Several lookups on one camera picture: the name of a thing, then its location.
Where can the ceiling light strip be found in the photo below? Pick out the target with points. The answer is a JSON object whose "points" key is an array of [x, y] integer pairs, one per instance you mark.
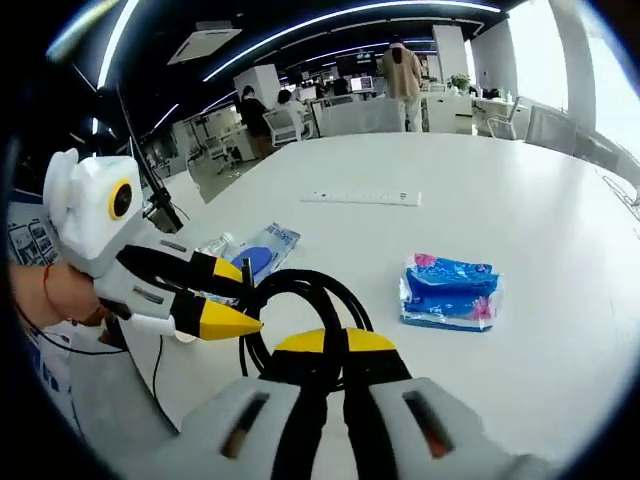
{"points": [[350, 12]]}

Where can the clear plastic bottle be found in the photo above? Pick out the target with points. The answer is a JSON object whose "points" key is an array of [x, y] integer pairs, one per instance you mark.
{"points": [[217, 245]]}

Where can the potted plant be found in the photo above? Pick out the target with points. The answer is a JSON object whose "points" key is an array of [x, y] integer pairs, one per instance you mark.
{"points": [[460, 82]]}

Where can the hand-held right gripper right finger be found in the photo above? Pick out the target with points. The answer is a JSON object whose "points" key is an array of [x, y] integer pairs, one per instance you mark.
{"points": [[425, 430]]}

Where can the grey office chair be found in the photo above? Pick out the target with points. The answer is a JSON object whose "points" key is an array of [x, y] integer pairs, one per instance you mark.
{"points": [[565, 132]]}

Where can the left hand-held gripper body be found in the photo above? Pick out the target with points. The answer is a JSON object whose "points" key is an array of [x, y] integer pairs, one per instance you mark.
{"points": [[95, 215]]}

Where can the black tripod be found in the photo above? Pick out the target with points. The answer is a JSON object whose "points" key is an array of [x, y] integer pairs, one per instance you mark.
{"points": [[165, 210]]}

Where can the wall poster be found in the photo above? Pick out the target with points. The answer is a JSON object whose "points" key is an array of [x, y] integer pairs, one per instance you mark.
{"points": [[30, 240]]}

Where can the white power strip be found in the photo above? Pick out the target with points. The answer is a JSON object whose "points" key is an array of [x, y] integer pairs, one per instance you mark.
{"points": [[360, 196]]}

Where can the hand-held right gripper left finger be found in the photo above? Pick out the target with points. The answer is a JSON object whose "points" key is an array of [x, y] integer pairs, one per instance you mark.
{"points": [[235, 430]]}

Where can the clear wet wipes pack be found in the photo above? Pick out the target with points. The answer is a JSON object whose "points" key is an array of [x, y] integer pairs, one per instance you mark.
{"points": [[260, 255]]}

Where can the grey mesh chair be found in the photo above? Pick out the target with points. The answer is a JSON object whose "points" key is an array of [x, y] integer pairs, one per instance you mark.
{"points": [[110, 390]]}

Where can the ceiling air vent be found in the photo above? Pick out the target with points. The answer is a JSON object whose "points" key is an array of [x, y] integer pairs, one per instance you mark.
{"points": [[205, 45]]}

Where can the blue tissue pack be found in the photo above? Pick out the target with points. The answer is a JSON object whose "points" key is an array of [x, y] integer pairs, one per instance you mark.
{"points": [[450, 295]]}

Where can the person's left hand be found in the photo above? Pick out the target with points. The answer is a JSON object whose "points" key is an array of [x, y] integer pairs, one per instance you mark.
{"points": [[72, 295]]}

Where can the white office chair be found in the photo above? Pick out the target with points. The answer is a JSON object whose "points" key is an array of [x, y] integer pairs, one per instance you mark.
{"points": [[282, 127]]}

